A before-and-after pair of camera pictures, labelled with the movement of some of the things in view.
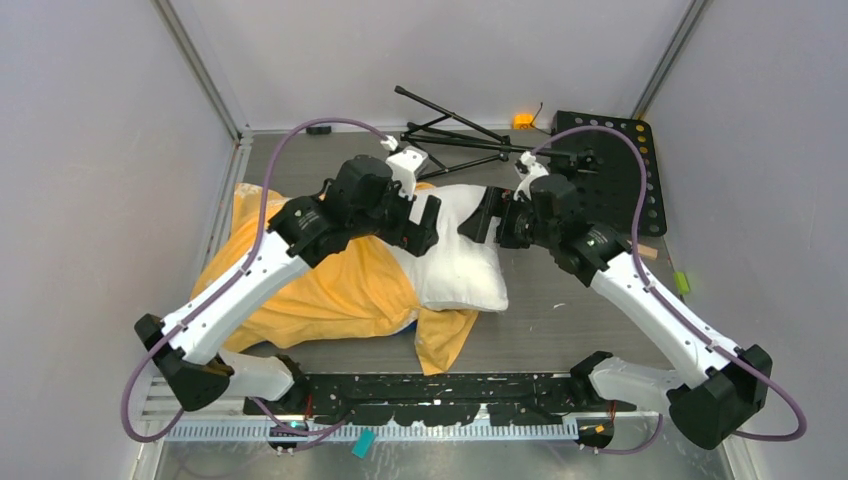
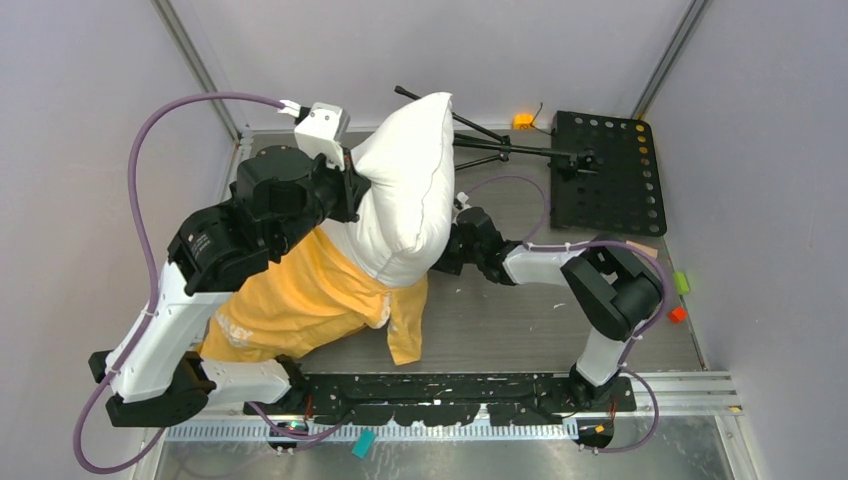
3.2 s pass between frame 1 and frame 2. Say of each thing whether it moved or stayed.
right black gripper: moved
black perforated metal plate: stayed
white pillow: moved
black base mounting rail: stayed
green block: stayed
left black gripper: moved
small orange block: stayed
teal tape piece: stayed
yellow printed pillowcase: moved
